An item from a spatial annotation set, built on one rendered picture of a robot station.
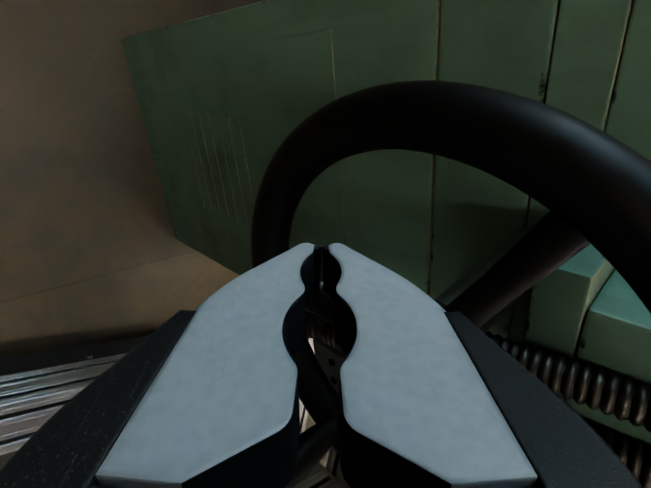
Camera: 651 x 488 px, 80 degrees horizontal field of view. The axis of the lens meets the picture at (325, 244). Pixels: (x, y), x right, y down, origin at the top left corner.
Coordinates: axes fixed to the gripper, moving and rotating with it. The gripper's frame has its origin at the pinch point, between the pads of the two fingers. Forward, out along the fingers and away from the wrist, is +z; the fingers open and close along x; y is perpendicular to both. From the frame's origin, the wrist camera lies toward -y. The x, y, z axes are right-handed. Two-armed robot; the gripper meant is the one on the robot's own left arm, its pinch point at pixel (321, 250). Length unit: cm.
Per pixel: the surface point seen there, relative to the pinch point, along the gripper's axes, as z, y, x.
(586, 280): 7.2, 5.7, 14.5
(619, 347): 5.5, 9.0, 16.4
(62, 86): 67, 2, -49
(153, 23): 82, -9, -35
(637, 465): 2.6, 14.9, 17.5
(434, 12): 25.8, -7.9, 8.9
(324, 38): 34.7, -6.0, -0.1
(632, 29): 16.0, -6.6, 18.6
